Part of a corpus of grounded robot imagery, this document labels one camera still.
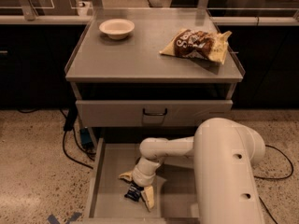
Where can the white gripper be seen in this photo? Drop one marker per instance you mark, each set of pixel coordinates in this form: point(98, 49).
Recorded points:
point(142, 178)

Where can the dark blue snack bar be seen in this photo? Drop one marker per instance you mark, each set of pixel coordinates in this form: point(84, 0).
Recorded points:
point(134, 192)

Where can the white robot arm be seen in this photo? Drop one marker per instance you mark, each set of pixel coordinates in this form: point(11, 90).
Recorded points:
point(223, 153)

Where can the open grey middle drawer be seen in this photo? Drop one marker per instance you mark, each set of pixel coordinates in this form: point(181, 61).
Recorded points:
point(174, 190)

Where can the closed grey top drawer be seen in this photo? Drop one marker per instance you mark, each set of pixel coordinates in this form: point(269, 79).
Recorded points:
point(155, 113)

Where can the grey metal drawer cabinet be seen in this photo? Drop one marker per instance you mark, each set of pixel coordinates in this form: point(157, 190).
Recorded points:
point(133, 68)

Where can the blue power adapter box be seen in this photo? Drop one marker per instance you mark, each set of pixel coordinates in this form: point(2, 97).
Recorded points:
point(85, 138)

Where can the yellow brown chip bag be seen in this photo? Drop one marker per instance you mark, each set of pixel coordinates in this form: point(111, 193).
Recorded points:
point(193, 44)

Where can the white paper bowl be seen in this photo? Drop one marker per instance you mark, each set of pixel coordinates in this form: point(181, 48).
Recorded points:
point(117, 29)

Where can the dark counter with rail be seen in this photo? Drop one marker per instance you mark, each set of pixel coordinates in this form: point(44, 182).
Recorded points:
point(33, 58)

